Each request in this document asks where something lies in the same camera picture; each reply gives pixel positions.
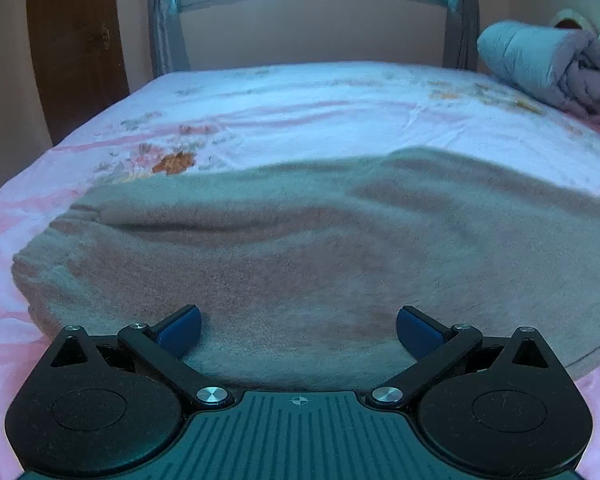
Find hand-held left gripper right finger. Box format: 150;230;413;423
366;306;559;409

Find bed with pink floral sheet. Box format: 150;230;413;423
0;61;600;480

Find brown wooden door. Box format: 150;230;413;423
26;0;131;147

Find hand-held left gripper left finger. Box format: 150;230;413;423
47;305;234;409

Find grey tied-back curtain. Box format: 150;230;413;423
139;0;191;79
442;0;486;72

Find folded light grey quilt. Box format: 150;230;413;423
476;20;600;124

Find grey-beige pants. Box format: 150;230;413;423
12;146;600;394

